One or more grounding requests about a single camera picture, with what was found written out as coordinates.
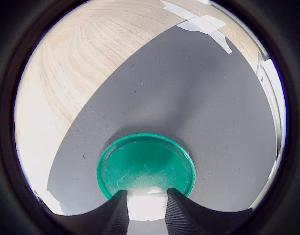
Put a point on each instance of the small white plastic terminal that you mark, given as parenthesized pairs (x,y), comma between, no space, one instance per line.
(146,205)

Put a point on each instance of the round green lid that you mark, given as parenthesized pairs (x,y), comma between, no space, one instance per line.
(145,161)

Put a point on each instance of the white tape patch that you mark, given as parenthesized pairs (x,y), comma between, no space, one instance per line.
(53,204)
(204,23)

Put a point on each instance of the dark grey table mat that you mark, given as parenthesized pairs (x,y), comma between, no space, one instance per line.
(177,98)

